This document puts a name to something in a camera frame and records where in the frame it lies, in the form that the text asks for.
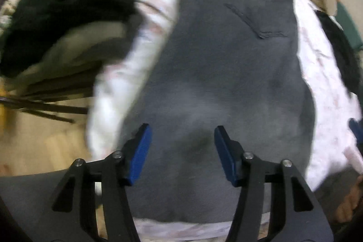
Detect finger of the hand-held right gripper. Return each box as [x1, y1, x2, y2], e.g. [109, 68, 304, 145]
[348, 118, 363, 143]

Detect dark grey pants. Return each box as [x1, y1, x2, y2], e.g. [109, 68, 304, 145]
[122, 0, 317, 225]

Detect yellow wooden frame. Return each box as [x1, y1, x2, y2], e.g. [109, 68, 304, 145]
[0, 83, 7, 130]

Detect floral bed sheet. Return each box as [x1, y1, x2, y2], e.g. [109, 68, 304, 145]
[86, 0, 363, 241]

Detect person's right hand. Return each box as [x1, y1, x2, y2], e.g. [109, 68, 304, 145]
[335, 183, 361, 225]

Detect black clothes pile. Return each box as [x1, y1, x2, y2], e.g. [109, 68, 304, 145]
[0, 0, 155, 78]

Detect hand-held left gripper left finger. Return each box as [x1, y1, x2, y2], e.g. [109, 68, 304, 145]
[51, 123, 152, 242]

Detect teal sofa back cushion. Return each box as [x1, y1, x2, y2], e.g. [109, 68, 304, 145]
[336, 1, 363, 51]

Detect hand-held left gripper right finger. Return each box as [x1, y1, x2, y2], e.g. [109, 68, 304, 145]
[214, 125, 334, 242]

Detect black fuzzy cloth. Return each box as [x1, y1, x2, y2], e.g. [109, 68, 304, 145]
[315, 10, 361, 95]

